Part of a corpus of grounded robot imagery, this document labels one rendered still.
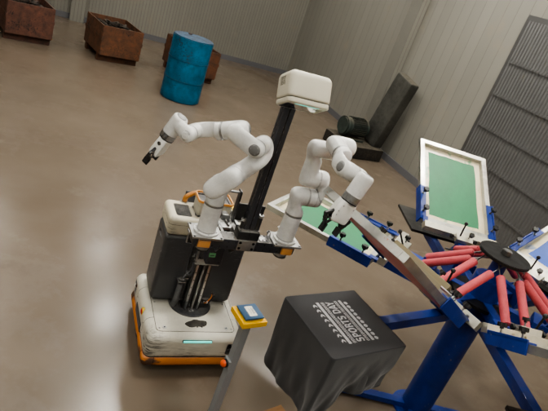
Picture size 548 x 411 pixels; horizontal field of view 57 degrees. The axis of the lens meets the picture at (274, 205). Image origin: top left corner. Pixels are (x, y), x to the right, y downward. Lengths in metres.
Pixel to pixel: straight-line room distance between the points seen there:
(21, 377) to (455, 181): 3.26
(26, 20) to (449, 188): 7.56
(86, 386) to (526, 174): 5.69
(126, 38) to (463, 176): 6.98
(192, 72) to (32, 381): 6.07
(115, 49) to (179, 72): 1.76
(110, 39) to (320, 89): 7.69
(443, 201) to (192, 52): 5.32
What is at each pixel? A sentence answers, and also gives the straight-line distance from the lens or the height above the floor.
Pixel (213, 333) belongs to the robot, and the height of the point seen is 0.28.
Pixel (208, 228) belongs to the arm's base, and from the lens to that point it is 2.49.
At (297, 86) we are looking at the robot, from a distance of 2.19.
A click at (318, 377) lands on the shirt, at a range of 2.48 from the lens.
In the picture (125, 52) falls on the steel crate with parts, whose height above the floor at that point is 0.24.
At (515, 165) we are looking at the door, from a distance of 7.27.
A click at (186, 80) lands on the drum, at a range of 8.41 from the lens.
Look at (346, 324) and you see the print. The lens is 2.62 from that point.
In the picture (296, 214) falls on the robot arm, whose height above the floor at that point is 1.32.
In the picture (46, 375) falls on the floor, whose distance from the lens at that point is 3.26.
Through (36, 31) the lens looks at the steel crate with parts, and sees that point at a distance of 9.80.
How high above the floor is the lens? 2.37
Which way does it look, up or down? 24 degrees down
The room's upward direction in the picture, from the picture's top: 20 degrees clockwise
